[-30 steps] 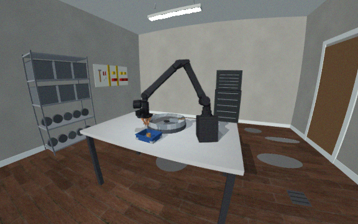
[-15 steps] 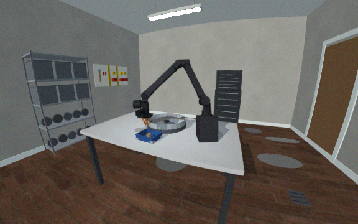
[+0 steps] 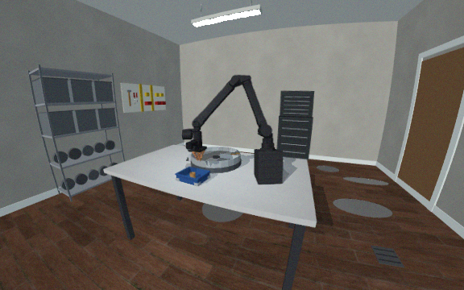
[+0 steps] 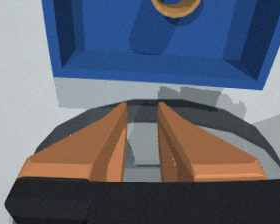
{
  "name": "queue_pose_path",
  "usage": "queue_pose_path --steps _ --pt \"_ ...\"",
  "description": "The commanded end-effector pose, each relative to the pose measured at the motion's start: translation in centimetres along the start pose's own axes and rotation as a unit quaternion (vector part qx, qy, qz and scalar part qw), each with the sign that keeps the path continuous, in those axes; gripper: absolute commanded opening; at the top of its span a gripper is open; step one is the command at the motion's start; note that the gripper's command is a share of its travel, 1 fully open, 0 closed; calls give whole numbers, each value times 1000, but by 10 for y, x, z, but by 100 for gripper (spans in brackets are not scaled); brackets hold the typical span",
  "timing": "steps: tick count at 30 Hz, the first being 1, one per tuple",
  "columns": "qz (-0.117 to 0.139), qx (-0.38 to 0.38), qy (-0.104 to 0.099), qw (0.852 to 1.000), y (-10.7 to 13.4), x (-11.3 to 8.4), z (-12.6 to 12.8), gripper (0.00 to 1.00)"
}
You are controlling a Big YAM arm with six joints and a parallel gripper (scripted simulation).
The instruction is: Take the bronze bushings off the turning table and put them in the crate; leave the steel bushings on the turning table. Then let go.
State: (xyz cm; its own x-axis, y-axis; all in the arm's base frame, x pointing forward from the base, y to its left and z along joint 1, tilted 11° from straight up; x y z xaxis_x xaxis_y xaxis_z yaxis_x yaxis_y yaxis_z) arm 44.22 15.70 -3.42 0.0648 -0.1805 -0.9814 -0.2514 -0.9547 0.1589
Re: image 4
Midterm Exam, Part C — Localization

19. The blue crate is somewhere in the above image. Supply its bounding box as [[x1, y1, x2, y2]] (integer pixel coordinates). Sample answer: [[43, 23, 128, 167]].
[[41, 0, 280, 90]]

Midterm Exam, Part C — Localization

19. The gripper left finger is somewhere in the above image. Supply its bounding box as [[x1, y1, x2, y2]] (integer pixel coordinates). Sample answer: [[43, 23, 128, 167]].
[[15, 102, 128, 182]]

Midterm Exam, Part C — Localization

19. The bronze bushing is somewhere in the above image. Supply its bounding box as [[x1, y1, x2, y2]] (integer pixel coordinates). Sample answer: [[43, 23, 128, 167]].
[[151, 0, 200, 18]]

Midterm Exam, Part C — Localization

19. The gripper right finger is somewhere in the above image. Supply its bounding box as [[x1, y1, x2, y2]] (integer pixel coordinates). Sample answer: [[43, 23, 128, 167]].
[[157, 102, 268, 182]]

